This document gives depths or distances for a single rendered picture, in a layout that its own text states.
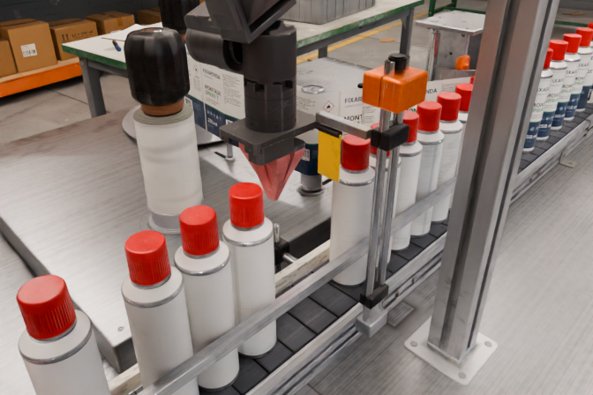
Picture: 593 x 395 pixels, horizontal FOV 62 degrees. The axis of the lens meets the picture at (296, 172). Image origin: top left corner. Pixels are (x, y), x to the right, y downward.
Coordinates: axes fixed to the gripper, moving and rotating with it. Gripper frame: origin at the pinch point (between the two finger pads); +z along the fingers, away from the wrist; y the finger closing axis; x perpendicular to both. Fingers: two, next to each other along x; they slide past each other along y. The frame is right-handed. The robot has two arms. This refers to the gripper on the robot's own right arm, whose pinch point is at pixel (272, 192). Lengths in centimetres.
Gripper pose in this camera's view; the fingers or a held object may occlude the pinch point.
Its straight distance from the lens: 60.4
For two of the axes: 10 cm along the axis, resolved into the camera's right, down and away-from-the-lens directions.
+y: -7.0, 3.4, -6.3
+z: 0.0, 8.8, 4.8
